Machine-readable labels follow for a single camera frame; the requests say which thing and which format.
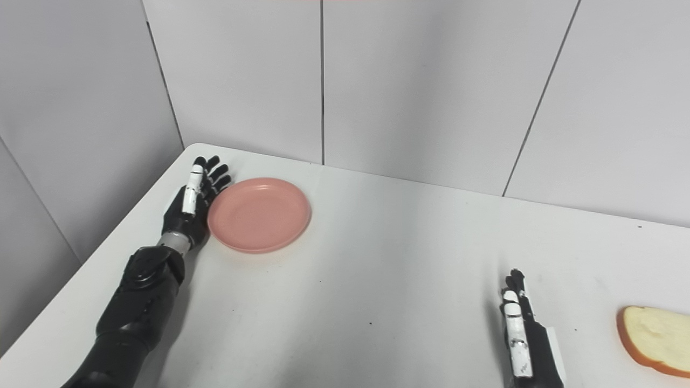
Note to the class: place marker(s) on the slice of bread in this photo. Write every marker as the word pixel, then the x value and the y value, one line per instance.
pixel 655 339

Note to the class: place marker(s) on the pink round plate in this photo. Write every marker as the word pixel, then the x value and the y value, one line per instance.
pixel 260 215

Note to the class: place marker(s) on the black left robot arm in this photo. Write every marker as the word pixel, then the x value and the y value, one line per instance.
pixel 129 318

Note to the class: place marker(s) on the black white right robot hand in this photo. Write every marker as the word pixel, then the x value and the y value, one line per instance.
pixel 525 339

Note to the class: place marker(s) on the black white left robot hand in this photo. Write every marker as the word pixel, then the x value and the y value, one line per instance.
pixel 191 207

